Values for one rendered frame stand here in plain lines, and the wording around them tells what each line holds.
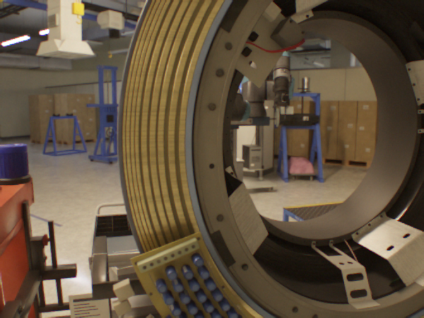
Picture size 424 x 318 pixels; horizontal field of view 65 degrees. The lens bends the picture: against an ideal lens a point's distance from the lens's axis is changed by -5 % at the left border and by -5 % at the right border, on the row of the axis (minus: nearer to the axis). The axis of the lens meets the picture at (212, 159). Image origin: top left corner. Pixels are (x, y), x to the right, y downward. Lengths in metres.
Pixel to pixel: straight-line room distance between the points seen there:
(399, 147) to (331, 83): 7.66
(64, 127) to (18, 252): 11.53
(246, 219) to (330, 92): 8.34
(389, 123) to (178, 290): 1.18
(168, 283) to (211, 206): 0.19
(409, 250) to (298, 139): 7.06
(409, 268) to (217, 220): 0.75
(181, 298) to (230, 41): 0.56
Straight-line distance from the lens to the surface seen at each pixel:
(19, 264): 1.44
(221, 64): 0.78
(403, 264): 1.33
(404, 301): 1.26
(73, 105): 12.80
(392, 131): 1.62
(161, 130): 0.74
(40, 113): 13.51
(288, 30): 0.96
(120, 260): 1.41
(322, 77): 9.26
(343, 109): 7.96
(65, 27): 5.17
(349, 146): 7.96
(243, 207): 0.92
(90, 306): 0.96
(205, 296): 0.78
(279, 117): 6.15
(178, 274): 0.78
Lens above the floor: 1.24
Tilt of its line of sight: 8 degrees down
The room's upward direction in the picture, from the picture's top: straight up
